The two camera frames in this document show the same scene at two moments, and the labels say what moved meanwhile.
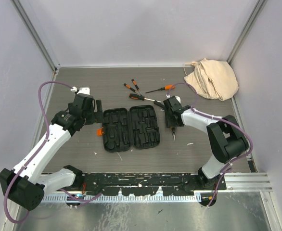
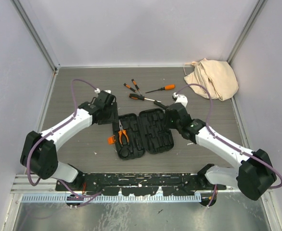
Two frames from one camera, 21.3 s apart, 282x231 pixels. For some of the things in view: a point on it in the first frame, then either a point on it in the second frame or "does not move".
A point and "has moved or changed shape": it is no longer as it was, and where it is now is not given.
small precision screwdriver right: x=134 y=83 does not move
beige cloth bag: x=215 y=79 does not move
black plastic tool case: x=121 y=129 has moved or changed shape
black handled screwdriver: x=137 y=96 does not move
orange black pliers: x=173 y=133 -> x=124 y=131
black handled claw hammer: x=160 y=104 does not move
